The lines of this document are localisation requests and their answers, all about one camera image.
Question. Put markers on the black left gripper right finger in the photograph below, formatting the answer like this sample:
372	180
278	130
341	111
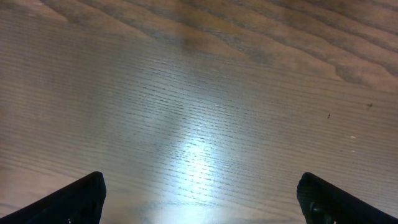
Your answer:
323	203

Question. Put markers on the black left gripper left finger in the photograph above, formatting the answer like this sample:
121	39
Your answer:
79	202

